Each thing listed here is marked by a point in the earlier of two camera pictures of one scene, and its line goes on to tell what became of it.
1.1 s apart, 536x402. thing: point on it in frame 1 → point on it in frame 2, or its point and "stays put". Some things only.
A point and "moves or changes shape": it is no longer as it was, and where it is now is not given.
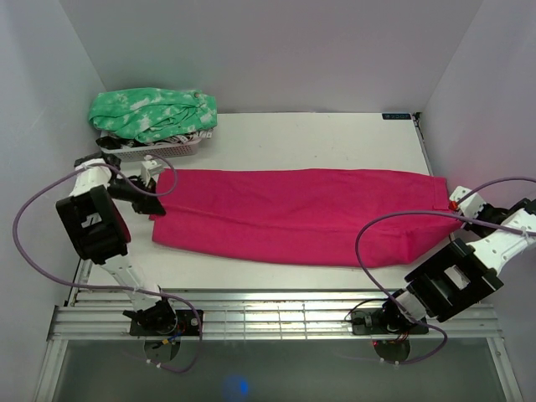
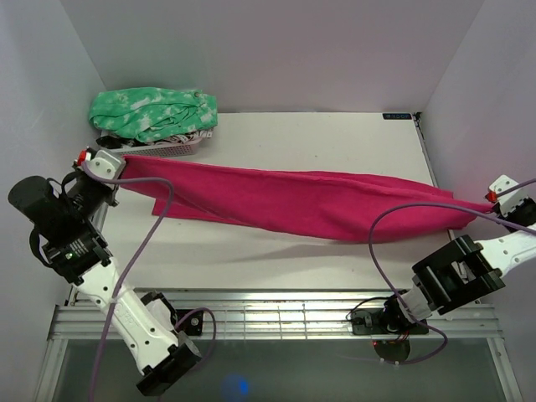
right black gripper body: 489,213 → 524,213
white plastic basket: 142,152 stays put
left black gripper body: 125,191 → 86,199
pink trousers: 300,217 moves or changes shape
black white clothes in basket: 115,142 stays put
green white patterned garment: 151,114 stays put
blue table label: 396,116 stays put
